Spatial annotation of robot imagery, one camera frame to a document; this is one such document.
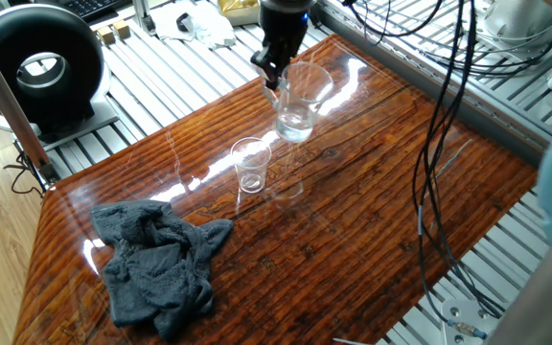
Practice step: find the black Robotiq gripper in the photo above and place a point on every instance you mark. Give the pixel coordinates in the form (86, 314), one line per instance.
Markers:
(283, 26)

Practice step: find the small clear plastic cup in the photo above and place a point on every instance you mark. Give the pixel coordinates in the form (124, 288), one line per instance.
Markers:
(251, 167)

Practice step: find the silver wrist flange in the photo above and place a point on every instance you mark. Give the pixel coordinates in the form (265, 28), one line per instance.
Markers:
(285, 3)

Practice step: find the gold foil bag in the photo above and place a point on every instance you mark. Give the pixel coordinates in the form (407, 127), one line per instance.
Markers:
(240, 12)

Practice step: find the white crumpled cloth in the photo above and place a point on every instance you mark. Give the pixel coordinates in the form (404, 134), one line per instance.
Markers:
(209, 26)

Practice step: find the small wooden cube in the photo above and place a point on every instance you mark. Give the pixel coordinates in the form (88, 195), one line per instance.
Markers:
(105, 35)
(121, 29)

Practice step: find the wood grain table board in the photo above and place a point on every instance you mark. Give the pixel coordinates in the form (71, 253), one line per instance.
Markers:
(352, 230)

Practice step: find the black keyboard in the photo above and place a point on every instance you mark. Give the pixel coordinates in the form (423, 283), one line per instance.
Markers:
(91, 7)

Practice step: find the dark grey towel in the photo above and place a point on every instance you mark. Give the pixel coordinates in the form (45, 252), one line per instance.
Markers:
(156, 268)

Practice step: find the grey pedestal with plate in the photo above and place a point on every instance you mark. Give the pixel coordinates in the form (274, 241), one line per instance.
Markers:
(515, 19)

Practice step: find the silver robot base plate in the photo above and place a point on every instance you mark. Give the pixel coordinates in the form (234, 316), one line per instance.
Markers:
(465, 311)

